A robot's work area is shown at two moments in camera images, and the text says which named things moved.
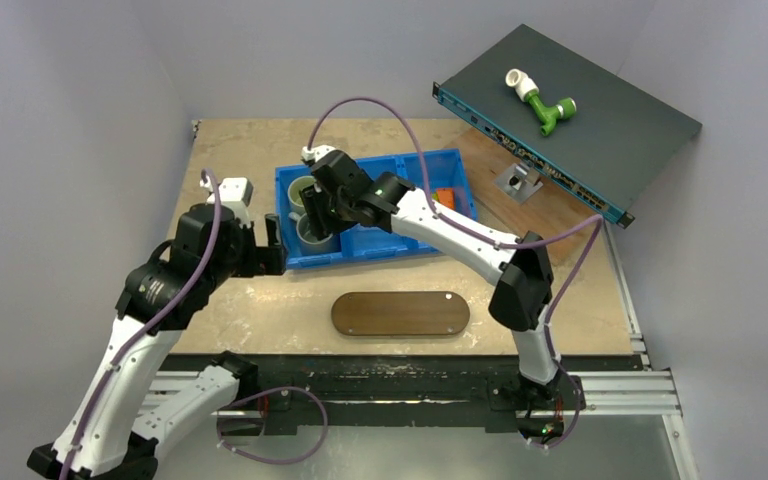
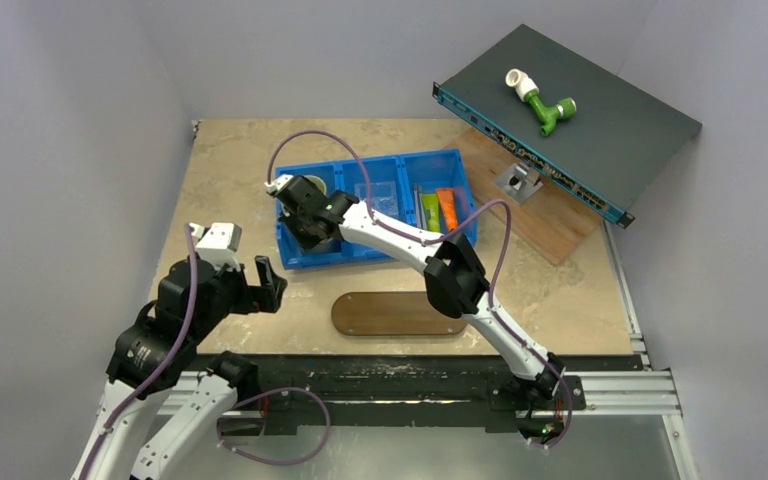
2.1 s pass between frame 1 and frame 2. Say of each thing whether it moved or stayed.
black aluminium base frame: stayed
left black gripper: moved
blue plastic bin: stayed
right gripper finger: moved
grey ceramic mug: stayed
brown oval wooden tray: stayed
